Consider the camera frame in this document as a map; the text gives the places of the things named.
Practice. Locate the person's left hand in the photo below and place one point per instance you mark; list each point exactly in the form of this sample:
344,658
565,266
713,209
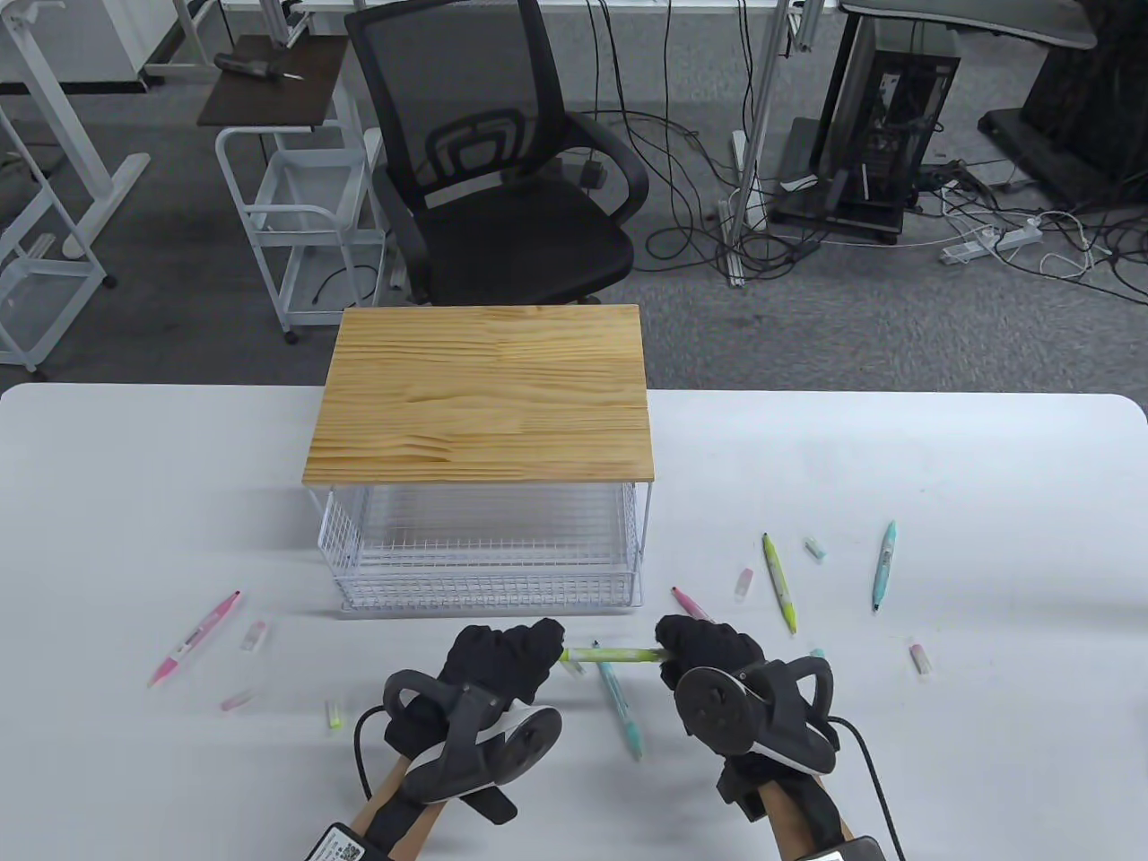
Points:
493,659

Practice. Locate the person's right hand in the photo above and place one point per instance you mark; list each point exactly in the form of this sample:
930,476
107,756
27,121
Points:
708,646

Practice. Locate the pink double-ended highlighter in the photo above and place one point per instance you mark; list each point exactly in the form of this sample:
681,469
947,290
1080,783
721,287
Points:
686,600
193,639

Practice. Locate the pink highlighter cap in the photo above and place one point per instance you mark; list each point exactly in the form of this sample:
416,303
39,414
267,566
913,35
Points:
255,635
239,700
919,658
744,583

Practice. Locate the yellow-green double-ended highlighter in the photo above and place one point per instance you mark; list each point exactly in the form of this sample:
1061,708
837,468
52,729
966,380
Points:
614,654
777,574

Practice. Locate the teal double-ended highlighter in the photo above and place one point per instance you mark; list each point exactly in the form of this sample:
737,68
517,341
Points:
619,704
884,565

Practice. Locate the person's left forearm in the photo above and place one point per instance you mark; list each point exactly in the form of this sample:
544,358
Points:
386,796

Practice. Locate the person's right forearm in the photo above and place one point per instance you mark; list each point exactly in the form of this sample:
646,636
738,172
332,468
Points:
789,821

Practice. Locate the black tracking controller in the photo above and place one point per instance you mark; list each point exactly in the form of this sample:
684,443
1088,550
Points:
529,735
717,708

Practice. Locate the black mesh office chair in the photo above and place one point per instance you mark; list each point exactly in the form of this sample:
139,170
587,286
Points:
511,238

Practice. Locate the black power adapter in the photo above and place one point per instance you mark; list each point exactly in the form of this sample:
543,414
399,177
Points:
592,170

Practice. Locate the white power strip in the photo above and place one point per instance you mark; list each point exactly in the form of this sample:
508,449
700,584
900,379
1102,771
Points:
991,242

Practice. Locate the black computer tower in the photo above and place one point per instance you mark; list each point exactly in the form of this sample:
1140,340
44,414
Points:
897,117

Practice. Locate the white desk leg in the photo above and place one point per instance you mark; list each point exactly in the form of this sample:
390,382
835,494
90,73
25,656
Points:
108,193

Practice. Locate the dark brown side table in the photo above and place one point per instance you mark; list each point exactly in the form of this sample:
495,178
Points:
269,94

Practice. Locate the black machine base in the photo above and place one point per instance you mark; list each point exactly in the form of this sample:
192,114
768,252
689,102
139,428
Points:
1085,117

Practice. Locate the grey standing desk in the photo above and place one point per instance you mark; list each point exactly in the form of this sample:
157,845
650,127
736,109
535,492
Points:
987,22

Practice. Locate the aluminium profile post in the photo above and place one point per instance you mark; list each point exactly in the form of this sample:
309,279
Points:
752,179

